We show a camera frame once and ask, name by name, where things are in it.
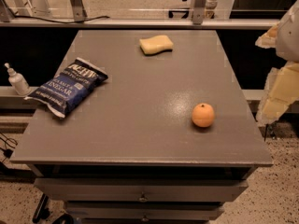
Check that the lower grey drawer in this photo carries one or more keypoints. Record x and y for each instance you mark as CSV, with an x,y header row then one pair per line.
x,y
144,211

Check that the grey drawer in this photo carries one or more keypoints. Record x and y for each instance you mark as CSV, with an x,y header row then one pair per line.
x,y
144,211
141,190

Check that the white pump bottle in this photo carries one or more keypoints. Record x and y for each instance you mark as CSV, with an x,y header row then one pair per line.
x,y
17,81

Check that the grey drawer cabinet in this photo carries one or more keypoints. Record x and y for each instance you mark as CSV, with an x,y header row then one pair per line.
x,y
138,124

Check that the grey metal ledge rail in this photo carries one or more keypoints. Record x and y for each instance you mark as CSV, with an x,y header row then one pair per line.
x,y
233,24

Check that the blue chips bag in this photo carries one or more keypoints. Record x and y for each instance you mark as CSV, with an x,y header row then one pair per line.
x,y
69,88

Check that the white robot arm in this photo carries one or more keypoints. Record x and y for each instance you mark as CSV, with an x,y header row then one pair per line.
x,y
287,46

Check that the upper grey drawer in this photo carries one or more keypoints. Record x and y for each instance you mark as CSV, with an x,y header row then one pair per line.
x,y
141,190

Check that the yellow sponge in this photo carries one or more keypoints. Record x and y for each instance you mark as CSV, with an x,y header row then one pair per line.
x,y
156,44

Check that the orange fruit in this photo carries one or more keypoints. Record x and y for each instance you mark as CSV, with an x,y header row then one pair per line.
x,y
203,115

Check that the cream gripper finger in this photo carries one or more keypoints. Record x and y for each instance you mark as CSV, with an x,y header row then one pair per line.
x,y
281,90
269,39

